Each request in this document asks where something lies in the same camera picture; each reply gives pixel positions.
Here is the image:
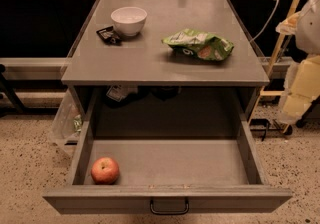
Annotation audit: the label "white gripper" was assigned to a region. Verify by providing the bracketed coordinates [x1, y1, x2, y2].
[276, 11, 320, 124]

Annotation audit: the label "red apple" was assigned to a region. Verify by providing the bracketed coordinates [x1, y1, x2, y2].
[91, 157, 120, 185]

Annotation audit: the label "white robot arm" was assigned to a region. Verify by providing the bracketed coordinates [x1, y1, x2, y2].
[276, 0, 320, 124]

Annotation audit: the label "grey counter cabinet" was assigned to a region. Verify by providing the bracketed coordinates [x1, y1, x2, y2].
[60, 0, 271, 142]

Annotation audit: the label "green chip bag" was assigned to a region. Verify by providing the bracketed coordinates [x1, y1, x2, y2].
[162, 28, 234, 61]

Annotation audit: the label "white ceramic bowl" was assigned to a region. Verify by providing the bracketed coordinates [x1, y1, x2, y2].
[111, 7, 147, 36]

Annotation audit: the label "black snack wrapper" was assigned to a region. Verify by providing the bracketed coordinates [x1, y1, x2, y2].
[96, 26, 122, 45]

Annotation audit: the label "packaged items inside cabinet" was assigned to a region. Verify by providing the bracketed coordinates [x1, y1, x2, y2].
[103, 85, 181, 108]

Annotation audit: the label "clear plastic bag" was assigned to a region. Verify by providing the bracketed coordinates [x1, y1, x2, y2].
[50, 90, 82, 148]

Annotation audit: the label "white power cable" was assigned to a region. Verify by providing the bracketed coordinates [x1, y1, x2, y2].
[249, 0, 281, 44]

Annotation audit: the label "yellow metal frame cart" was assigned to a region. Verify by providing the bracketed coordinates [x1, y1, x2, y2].
[248, 0, 300, 129]

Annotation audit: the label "black drawer handle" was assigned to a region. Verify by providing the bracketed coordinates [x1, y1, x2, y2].
[150, 199, 189, 216]

